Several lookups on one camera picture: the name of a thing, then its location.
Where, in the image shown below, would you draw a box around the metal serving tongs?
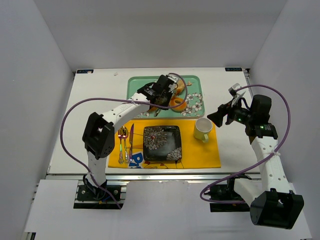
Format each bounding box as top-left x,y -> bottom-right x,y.
153,105 -> 162,117

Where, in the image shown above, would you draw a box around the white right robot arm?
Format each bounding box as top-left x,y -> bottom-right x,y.
207,94 -> 304,230

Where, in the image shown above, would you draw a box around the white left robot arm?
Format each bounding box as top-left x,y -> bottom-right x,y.
82,75 -> 178,190

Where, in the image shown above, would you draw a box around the pale yellow mug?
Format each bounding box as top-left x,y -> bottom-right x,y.
193,118 -> 213,143

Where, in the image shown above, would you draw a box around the green floral tray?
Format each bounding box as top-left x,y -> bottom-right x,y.
126,75 -> 205,119

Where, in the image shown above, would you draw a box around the pale bagel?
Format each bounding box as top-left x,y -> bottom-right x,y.
173,79 -> 186,96

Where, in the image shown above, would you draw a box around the orange glazed donut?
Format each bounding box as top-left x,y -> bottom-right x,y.
169,97 -> 188,112

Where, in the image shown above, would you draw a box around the yellow placemat cloth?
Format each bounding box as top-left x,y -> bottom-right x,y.
108,119 -> 221,170

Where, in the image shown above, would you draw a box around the blue label sticker right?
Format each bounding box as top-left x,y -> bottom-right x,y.
224,67 -> 243,72

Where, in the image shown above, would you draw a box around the black floral square plate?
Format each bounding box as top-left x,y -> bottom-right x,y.
143,125 -> 182,162

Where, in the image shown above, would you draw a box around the iridescent spoon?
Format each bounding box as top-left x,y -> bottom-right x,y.
122,126 -> 130,165

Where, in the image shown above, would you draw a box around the iridescent knife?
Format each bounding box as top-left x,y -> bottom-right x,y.
129,123 -> 135,162

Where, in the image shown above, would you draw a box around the iridescent fork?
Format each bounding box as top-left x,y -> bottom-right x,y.
117,127 -> 124,165

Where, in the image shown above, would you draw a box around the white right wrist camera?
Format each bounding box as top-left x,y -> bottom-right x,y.
228,83 -> 246,107

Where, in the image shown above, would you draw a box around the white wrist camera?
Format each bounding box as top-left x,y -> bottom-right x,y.
166,74 -> 180,88
228,83 -> 246,107

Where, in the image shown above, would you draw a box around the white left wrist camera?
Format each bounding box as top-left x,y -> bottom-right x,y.
166,74 -> 180,88

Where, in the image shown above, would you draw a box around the aluminium frame rail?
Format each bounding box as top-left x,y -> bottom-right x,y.
99,172 -> 263,185

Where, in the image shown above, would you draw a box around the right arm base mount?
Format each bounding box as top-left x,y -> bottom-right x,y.
208,184 -> 250,213

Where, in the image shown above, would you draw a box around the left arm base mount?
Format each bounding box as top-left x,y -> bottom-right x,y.
73,181 -> 125,210

